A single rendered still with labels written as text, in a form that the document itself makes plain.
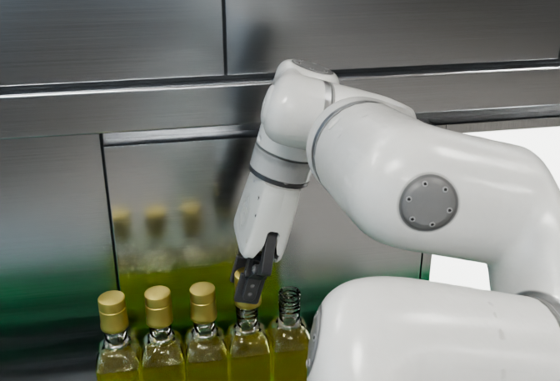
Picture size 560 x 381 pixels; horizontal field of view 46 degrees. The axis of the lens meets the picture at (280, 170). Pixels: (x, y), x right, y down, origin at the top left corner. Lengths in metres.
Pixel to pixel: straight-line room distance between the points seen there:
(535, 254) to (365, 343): 0.15
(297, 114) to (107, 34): 0.34
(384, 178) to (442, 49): 0.59
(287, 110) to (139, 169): 0.33
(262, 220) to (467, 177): 0.38
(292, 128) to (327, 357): 0.34
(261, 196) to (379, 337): 0.43
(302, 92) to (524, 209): 0.29
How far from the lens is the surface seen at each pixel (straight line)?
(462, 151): 0.42
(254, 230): 0.76
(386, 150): 0.41
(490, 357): 0.37
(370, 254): 1.04
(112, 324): 0.87
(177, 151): 0.90
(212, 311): 0.87
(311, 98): 0.65
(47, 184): 0.96
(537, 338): 0.39
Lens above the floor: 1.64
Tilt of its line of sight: 24 degrees down
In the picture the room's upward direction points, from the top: straight up
